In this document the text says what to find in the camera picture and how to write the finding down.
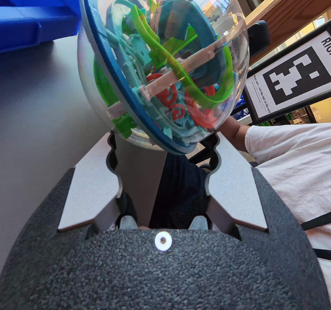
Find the blue plastic bin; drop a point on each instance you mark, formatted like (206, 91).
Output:
(33, 15)

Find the person's white shirt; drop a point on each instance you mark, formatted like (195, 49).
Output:
(292, 170)

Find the person's right forearm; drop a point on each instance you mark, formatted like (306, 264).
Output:
(236, 134)

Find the wooden shelf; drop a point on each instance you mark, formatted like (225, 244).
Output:
(287, 10)

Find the transparent maze ball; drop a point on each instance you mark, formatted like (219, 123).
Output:
(160, 64)

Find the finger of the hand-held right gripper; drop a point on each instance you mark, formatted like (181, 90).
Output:
(160, 80)

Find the person's dark pants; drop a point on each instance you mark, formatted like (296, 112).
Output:
(178, 191)

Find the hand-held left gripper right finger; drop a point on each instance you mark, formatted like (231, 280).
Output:
(234, 185)

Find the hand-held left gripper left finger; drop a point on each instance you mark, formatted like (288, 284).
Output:
(89, 185)

